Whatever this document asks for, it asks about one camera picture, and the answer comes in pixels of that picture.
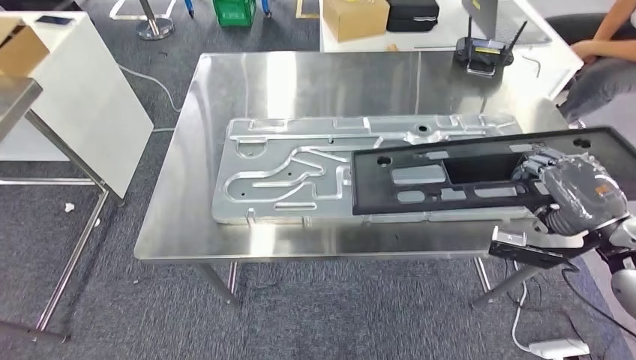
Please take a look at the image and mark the dark smartphone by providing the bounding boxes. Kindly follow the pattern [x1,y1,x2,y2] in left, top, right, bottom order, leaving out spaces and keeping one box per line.
[35,14,76,27]

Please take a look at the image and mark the black carry case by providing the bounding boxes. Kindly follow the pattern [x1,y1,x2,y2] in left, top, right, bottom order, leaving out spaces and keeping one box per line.
[385,0,441,33]

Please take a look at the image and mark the metal hex key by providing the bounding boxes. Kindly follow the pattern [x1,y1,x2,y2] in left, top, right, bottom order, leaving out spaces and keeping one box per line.
[521,54,542,79]

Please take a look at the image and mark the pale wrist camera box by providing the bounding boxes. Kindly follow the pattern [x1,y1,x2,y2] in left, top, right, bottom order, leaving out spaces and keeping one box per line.
[491,226,528,248]

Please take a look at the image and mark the steel frame table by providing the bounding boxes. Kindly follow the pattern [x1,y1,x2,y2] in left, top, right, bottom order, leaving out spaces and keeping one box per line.
[0,76,125,345]

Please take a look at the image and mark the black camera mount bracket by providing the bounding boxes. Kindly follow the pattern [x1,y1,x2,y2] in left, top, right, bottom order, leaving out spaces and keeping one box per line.
[488,230,602,272]

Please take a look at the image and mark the chrome stanchion post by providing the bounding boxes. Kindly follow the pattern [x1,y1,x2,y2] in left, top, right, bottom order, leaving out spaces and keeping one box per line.
[135,0,176,41]

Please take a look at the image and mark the white power cable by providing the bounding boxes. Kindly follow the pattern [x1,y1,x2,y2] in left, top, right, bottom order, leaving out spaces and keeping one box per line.
[510,263,535,354]

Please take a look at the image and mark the stainless steel workbench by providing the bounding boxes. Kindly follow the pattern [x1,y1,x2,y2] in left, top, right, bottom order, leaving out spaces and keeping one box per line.
[133,49,587,311]

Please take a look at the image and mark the black floor cable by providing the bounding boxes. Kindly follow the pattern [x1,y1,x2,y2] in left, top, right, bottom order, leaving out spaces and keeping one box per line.
[502,258,636,341]

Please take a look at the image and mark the white panel table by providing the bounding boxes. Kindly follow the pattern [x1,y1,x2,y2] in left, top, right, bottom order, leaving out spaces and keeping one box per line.
[0,10,155,201]

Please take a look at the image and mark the brown cardboard box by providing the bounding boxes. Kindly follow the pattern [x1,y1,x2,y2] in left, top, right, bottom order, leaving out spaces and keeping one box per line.
[322,0,391,44]
[0,17,51,78]

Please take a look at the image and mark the person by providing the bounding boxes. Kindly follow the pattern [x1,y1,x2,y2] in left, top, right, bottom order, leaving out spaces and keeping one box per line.
[556,0,636,125]

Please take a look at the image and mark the black router with antennas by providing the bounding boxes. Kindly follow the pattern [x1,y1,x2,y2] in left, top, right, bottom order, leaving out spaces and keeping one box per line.
[454,14,529,79]

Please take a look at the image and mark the white power strip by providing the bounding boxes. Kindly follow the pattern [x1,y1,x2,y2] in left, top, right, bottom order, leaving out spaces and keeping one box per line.
[528,338,593,360]

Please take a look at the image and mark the white floor cable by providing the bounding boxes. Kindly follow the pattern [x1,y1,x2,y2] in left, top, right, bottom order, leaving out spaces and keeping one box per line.
[118,64,183,134]

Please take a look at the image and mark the aluminium fixture plate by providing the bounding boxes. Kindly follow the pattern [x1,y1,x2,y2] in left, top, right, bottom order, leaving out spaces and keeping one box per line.
[211,112,535,229]

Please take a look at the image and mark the black plastic frame part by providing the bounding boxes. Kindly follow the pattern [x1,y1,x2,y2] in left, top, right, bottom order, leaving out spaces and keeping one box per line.
[350,126,636,217]

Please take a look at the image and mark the white floor tape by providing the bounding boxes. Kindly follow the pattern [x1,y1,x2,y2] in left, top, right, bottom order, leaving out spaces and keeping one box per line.
[109,0,178,22]

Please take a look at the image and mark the black chair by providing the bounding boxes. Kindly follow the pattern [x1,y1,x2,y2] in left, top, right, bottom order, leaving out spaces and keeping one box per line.
[545,12,636,42]

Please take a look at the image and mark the grey monitor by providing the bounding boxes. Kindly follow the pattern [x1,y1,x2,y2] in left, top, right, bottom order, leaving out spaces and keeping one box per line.
[462,0,553,47]

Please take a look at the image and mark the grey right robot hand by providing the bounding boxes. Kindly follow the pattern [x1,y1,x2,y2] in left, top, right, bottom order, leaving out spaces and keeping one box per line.
[511,148,629,235]

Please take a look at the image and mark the white desk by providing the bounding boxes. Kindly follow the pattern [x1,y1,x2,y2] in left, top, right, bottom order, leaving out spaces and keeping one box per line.
[317,0,585,101]

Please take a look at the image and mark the person's hand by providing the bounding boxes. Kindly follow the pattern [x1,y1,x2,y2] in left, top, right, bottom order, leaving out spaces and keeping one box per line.
[570,39,600,65]

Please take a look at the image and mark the green plastic crate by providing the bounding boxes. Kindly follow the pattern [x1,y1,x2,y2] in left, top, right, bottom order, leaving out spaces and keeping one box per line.
[212,0,258,29]

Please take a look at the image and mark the yellow floor tape strip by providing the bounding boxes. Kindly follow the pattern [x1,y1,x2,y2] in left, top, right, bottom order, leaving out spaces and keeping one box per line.
[295,0,322,20]

